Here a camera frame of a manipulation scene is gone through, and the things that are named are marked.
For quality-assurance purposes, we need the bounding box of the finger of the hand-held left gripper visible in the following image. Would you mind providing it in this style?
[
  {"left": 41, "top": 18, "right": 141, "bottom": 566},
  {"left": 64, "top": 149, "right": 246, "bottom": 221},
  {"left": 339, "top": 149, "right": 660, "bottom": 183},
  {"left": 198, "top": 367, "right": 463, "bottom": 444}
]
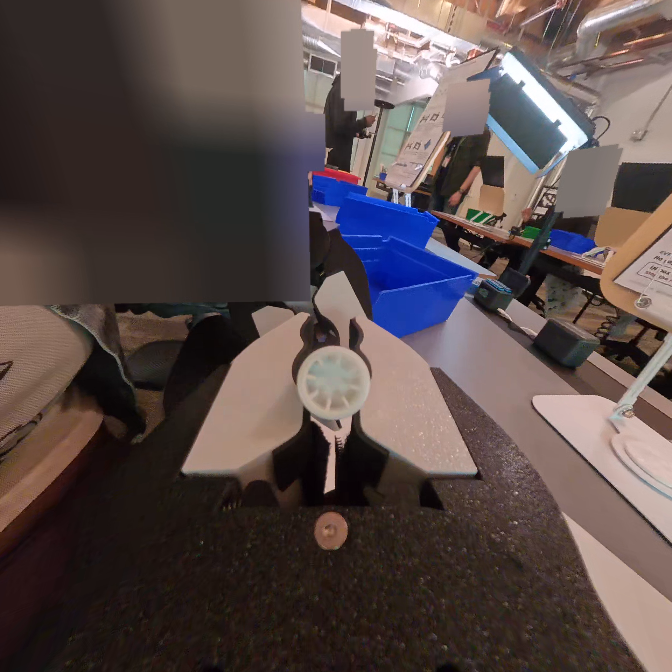
[
  {"left": 313, "top": 270, "right": 372, "bottom": 328},
  {"left": 250, "top": 305, "right": 297, "bottom": 339}
]

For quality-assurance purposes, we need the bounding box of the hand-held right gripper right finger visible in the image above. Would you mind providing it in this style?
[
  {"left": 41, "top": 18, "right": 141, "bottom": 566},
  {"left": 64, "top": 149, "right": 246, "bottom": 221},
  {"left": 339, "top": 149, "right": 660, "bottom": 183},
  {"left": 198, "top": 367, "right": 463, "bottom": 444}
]
[{"left": 342, "top": 318, "right": 478, "bottom": 494}]

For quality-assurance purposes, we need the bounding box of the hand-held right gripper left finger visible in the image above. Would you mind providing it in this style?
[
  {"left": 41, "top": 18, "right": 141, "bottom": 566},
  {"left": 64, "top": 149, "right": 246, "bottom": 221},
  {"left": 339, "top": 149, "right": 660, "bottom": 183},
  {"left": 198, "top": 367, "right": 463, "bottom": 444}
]
[{"left": 182, "top": 315, "right": 333, "bottom": 496}]

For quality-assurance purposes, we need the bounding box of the black whiteboard marker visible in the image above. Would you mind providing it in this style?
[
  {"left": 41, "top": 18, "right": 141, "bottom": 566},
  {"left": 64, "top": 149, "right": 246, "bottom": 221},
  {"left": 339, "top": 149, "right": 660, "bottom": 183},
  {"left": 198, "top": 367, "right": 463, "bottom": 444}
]
[{"left": 296, "top": 347, "right": 373, "bottom": 424}]

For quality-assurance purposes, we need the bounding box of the white whiteboard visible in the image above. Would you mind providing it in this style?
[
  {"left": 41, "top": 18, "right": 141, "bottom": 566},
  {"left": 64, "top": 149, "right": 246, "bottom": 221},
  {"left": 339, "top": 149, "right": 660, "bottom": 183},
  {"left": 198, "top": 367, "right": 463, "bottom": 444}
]
[{"left": 565, "top": 513, "right": 672, "bottom": 672}]

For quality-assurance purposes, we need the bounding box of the person's left forearm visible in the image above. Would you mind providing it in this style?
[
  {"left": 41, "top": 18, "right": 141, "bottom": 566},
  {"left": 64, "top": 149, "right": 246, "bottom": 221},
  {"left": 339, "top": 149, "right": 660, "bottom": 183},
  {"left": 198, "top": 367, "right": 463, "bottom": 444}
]
[{"left": 48, "top": 305, "right": 148, "bottom": 436}]

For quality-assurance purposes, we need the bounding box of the white hanging sign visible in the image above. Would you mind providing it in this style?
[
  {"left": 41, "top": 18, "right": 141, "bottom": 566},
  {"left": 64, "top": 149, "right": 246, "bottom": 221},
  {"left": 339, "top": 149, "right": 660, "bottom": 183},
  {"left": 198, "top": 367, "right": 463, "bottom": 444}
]
[{"left": 380, "top": 82, "right": 450, "bottom": 192}]

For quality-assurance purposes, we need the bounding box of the black box with blue top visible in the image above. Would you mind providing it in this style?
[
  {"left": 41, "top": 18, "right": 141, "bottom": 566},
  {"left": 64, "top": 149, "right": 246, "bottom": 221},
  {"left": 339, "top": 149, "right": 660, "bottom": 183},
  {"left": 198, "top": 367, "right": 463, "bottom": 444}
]
[{"left": 474, "top": 276, "right": 515, "bottom": 312}]

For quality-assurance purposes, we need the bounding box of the black boxy object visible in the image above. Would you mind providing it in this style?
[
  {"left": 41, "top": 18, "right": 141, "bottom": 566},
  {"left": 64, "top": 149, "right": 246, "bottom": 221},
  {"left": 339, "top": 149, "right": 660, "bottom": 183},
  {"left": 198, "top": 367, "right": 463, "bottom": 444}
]
[{"left": 533, "top": 320, "right": 601, "bottom": 369}]

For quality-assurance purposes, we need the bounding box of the wooden office desk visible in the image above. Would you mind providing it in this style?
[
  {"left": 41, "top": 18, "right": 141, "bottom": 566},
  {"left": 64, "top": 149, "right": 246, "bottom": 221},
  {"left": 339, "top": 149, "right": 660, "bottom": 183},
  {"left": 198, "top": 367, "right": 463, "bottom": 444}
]
[{"left": 431, "top": 208, "right": 610, "bottom": 279}]

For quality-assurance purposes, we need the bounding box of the black vertical pole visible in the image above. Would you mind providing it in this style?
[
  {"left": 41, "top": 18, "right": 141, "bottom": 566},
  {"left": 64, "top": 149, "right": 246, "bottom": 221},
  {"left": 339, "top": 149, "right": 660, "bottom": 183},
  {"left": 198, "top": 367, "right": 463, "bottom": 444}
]
[{"left": 520, "top": 168, "right": 557, "bottom": 300}]

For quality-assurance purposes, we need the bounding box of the white table sign stand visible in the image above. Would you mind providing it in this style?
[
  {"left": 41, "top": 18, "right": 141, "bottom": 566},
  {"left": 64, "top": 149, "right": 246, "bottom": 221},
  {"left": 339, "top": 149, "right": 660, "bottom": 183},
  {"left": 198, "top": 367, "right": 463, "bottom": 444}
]
[{"left": 533, "top": 195, "right": 672, "bottom": 545}]

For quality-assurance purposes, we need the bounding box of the small blue bin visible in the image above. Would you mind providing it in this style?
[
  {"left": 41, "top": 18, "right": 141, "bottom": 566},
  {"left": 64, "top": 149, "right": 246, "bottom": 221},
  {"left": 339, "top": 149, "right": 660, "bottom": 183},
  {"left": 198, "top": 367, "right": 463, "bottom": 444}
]
[{"left": 548, "top": 227, "right": 597, "bottom": 255}]

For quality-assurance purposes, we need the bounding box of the black studio light panel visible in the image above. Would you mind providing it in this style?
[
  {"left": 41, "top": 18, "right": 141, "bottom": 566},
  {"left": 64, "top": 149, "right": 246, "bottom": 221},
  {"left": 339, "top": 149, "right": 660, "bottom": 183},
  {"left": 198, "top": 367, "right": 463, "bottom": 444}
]
[{"left": 468, "top": 48, "right": 595, "bottom": 176}]

